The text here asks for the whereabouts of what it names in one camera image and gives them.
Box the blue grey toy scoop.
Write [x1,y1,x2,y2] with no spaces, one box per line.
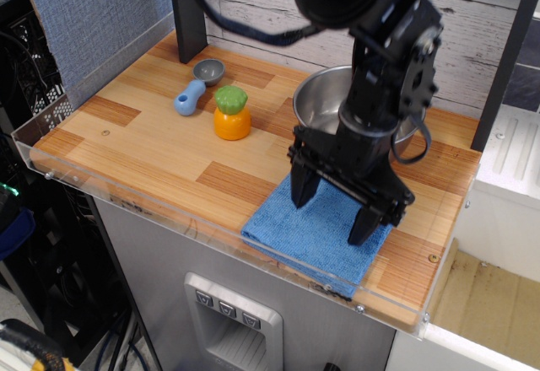
[174,59,225,116]

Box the grey toy fridge cabinet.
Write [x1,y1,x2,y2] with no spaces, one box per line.
[96,201,395,370]

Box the dark left post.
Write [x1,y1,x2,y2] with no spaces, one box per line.
[171,0,208,63]

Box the dark post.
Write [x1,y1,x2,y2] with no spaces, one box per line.
[171,0,208,63]
[470,0,538,152]

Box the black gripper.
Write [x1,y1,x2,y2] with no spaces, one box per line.
[288,109,416,246]

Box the steel bowl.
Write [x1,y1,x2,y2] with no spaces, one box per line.
[292,64,428,165]

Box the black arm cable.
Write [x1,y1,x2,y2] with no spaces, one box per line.
[179,0,434,166]

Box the black crate rack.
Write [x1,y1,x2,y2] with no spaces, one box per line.
[1,0,141,370]

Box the dark right post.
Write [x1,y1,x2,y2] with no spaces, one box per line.
[470,0,538,152]

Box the yellow object bottom left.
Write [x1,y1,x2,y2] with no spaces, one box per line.
[30,353,76,371]

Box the clear acrylic guard rail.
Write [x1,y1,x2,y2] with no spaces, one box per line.
[11,10,482,341]

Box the silver dispenser panel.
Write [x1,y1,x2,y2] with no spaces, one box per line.
[184,272,284,370]

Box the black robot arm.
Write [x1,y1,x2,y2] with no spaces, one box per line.
[289,0,443,245]

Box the orange toy carrot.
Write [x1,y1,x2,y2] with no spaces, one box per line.
[213,85,251,141]

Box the blue cloth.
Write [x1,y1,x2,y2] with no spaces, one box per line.
[241,176,392,299]

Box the white toy sink unit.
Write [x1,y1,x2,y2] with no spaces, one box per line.
[387,105,539,370]

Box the blue fabric panel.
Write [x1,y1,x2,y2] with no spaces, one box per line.
[30,0,175,109]

